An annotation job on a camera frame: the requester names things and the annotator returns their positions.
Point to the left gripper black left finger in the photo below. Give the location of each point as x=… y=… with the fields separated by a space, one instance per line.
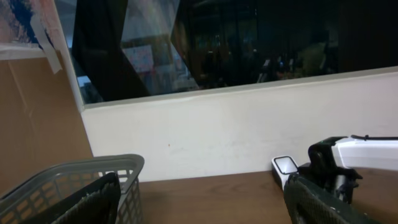
x=97 y=203

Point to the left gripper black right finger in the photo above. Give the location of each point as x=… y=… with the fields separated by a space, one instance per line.
x=307 y=203

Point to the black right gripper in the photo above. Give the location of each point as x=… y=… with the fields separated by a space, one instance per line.
x=323 y=171

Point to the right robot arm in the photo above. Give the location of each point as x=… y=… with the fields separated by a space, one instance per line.
x=366 y=152

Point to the white barcode scanner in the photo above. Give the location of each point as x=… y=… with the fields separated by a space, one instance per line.
x=282 y=167

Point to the grey plastic basket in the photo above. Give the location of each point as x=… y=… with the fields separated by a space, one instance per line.
x=56 y=183

